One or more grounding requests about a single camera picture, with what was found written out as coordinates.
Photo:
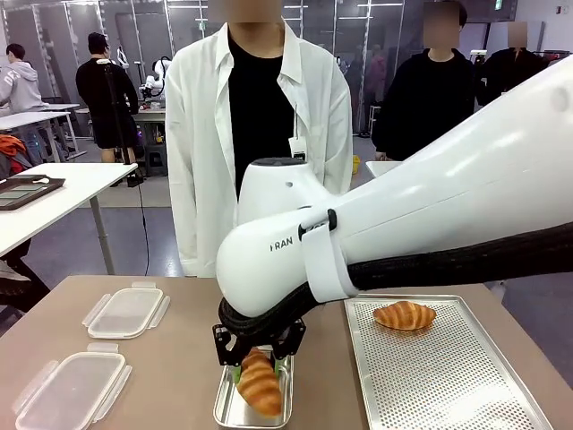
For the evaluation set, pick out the white side table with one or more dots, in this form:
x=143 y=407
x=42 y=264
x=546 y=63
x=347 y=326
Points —
x=67 y=197

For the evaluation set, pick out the black step stool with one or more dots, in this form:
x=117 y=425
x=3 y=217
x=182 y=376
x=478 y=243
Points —
x=155 y=161

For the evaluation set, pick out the rectangular steel container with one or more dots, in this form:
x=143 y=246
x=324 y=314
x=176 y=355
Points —
x=224 y=407

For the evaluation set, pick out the person in grey hoodie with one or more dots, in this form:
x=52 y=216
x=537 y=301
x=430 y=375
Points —
x=20 y=85

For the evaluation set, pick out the yellow floor object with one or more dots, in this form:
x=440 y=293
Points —
x=356 y=165

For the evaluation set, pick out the person in black shorts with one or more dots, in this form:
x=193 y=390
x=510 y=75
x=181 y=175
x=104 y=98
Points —
x=96 y=89

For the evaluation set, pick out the clear plastic clip lid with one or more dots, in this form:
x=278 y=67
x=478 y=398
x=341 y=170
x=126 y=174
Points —
x=71 y=394
x=125 y=312

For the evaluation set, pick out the golden brown croissant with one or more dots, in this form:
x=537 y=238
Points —
x=259 y=383
x=404 y=315

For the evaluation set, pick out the person in black sweatshirt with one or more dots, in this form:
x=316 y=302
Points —
x=421 y=103

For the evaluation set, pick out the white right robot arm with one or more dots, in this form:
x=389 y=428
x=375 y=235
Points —
x=447 y=201

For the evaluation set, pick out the seated person dark legs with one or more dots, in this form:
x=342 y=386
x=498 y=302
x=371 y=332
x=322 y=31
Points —
x=22 y=286

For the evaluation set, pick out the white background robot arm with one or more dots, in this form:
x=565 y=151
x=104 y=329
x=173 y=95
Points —
x=154 y=83

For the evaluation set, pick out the white background desk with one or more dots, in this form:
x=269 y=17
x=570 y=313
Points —
x=40 y=118

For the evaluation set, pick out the person in white lab coat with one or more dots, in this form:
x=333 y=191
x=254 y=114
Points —
x=197 y=134

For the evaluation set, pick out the perforated metal baking tray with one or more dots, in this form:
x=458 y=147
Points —
x=438 y=380

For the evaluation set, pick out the white hanging name badge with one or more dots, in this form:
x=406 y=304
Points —
x=296 y=148

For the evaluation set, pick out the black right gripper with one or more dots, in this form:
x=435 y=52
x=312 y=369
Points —
x=257 y=339

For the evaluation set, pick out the person in black jacket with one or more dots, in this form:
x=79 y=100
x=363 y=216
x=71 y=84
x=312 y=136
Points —
x=510 y=71

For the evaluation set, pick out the black tripod stand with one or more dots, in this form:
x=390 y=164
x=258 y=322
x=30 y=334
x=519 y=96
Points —
x=117 y=112

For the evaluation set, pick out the orange jacket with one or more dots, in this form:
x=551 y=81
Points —
x=11 y=150

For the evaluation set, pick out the dark brown tray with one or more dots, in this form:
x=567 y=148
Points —
x=27 y=190

